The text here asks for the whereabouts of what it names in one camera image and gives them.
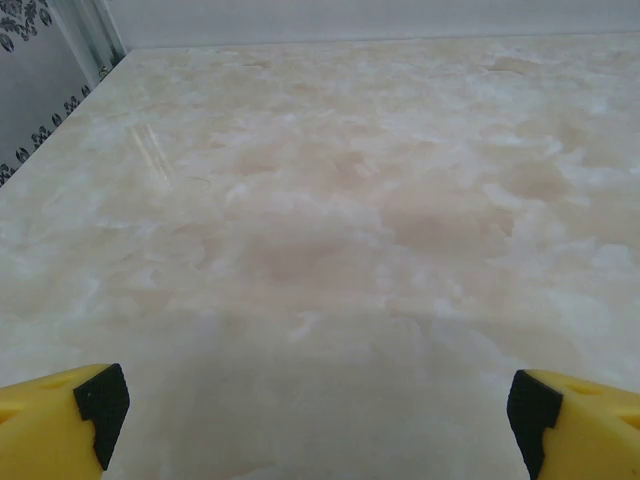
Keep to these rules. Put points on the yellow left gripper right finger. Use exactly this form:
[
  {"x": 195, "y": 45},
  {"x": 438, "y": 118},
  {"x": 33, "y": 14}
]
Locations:
[{"x": 595, "y": 435}]

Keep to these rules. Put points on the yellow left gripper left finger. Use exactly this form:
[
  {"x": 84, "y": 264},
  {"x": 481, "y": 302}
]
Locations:
[{"x": 40, "y": 430}]

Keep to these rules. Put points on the aluminium frame upright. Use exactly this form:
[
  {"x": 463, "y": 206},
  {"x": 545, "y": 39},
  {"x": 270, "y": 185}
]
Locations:
[{"x": 87, "y": 30}]

